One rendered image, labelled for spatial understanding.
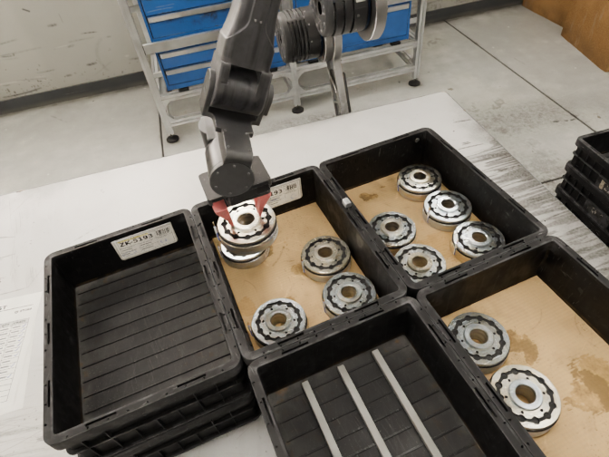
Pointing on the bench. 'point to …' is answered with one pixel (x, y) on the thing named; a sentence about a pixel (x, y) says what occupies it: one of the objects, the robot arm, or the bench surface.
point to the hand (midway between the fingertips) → (245, 216)
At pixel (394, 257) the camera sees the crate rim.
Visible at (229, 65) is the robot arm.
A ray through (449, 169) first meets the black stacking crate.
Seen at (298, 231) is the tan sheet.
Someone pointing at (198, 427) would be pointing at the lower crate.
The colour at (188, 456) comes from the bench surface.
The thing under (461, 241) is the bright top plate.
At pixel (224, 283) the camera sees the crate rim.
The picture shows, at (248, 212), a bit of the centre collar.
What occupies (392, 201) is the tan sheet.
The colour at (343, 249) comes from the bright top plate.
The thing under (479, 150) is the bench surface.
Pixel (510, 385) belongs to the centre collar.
